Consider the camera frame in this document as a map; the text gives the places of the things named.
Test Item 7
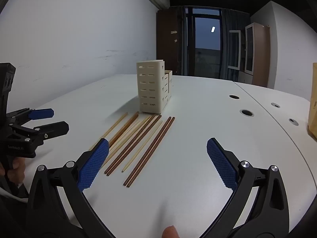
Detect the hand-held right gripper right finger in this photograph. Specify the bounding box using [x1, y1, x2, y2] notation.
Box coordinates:
[206, 137, 296, 238]

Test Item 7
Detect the light bamboo chopstick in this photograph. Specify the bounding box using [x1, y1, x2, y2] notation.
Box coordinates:
[121, 120, 164, 173]
[108, 117, 147, 155]
[109, 121, 140, 152]

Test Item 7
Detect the wooden cabinet with glass door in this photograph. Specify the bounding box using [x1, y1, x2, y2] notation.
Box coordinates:
[239, 22, 270, 87]

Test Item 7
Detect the dark glass balcony door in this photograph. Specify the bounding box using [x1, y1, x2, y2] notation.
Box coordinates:
[186, 6, 222, 77]

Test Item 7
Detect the person's right hand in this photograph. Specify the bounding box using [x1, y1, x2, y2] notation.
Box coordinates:
[162, 225, 180, 238]

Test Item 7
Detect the dark brown wardrobe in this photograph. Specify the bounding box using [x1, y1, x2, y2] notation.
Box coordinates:
[156, 5, 185, 76]

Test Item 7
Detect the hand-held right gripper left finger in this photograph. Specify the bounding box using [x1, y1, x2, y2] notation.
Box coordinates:
[25, 138, 117, 238]

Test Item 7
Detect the yellow paper bag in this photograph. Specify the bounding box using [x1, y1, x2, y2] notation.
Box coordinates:
[308, 63, 317, 139]

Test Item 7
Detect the tan wooden chopstick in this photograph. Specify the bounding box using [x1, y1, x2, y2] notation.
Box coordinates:
[89, 112, 128, 150]
[102, 115, 153, 167]

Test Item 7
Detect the blue-grey curtain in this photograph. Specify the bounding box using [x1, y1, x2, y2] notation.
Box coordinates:
[182, 6, 196, 76]
[219, 9, 250, 80]

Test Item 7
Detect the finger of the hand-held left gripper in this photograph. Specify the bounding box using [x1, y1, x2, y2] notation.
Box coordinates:
[11, 121, 69, 145]
[6, 108, 54, 125]

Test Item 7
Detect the white window sash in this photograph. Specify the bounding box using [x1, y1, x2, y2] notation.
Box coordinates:
[227, 30, 241, 70]

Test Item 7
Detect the cream slotted utensil holder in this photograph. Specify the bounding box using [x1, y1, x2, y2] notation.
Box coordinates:
[136, 59, 173, 114]

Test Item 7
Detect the person's left hand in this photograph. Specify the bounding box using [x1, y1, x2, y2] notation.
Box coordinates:
[11, 158, 26, 182]

